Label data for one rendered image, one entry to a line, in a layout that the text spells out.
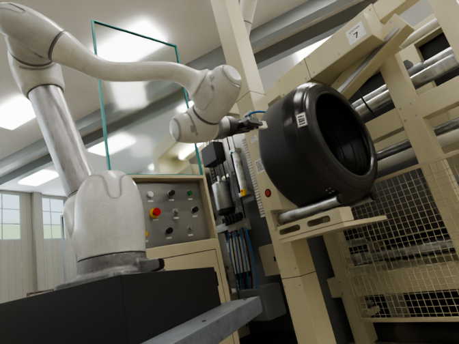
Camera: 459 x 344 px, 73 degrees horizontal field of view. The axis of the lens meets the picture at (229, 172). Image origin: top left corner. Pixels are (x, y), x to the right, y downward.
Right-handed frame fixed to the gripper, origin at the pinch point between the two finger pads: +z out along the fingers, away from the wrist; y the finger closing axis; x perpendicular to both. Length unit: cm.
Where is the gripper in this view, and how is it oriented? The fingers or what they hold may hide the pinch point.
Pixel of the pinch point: (259, 125)
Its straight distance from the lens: 127.7
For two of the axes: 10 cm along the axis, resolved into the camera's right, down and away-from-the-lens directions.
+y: -6.0, 3.6, 7.2
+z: 7.3, -1.3, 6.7
